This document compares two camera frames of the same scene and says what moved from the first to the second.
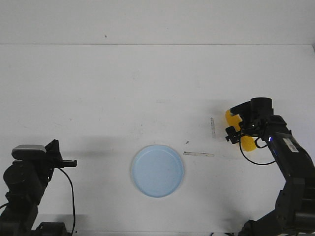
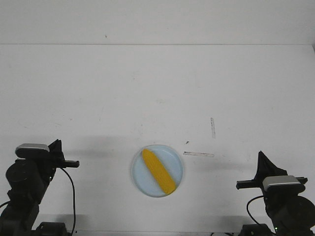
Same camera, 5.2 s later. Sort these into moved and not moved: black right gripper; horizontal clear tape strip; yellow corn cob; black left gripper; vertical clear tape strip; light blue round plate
Moved: yellow corn cob; black right gripper
Not moved: light blue round plate; black left gripper; vertical clear tape strip; horizontal clear tape strip
